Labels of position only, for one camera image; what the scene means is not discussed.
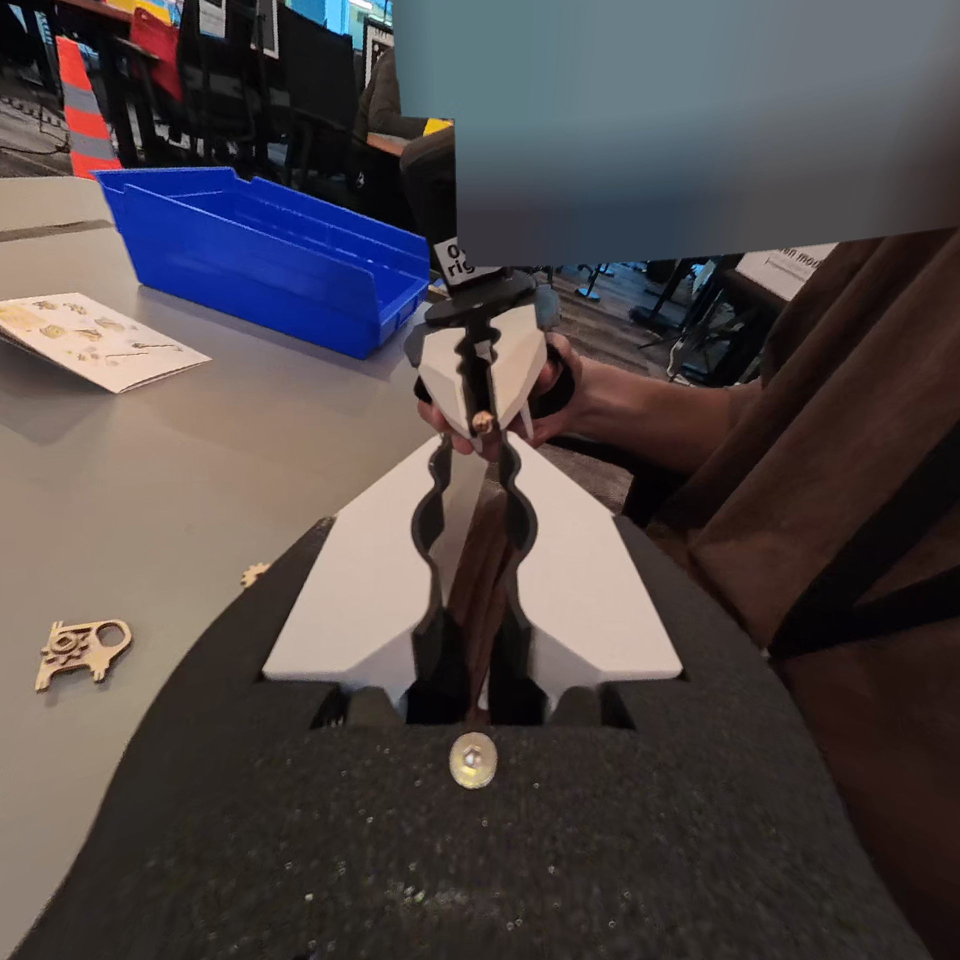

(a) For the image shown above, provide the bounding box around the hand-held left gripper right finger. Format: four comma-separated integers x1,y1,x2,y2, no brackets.
501,435,685,714

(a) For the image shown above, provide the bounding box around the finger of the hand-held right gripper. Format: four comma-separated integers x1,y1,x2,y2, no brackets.
486,306,550,445
417,321,490,439

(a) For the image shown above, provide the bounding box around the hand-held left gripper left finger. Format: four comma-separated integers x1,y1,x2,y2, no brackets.
264,441,453,712

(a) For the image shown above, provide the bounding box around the person's right forearm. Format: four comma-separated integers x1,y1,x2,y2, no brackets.
592,356,755,481

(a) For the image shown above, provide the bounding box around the person's right hand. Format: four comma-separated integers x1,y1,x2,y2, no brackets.
416,333,599,460

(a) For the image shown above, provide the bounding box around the blue plastic bin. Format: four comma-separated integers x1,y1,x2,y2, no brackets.
90,166,433,361

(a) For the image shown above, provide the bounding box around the black office chair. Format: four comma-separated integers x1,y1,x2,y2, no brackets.
273,3,357,189
178,0,260,162

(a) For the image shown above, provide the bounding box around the white paper sign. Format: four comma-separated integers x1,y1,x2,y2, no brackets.
733,243,839,303

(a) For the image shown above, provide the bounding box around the flat wooden part with holes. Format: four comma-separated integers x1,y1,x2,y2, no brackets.
33,618,134,693

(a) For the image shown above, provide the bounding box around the printed instruction sheet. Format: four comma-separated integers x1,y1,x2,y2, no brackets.
0,292,213,396

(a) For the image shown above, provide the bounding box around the red fabric item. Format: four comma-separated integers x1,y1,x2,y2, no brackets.
130,7,186,103

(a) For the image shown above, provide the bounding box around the orange and grey cone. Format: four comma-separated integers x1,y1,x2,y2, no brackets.
55,36,126,180

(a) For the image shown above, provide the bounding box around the black strap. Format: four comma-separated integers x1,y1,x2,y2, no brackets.
768,566,960,663

